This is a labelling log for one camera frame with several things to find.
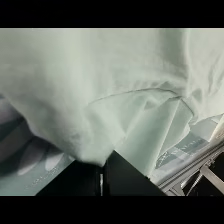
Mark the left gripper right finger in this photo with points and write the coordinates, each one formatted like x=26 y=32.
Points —
x=128 y=180

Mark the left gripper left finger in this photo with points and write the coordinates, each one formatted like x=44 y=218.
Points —
x=76 y=181

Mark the pale green T-shirt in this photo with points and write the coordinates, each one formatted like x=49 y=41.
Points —
x=83 y=83

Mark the tan garment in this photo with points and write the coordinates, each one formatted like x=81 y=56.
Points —
x=220 y=130

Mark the silver frame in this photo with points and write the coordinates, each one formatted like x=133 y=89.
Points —
x=186 y=173

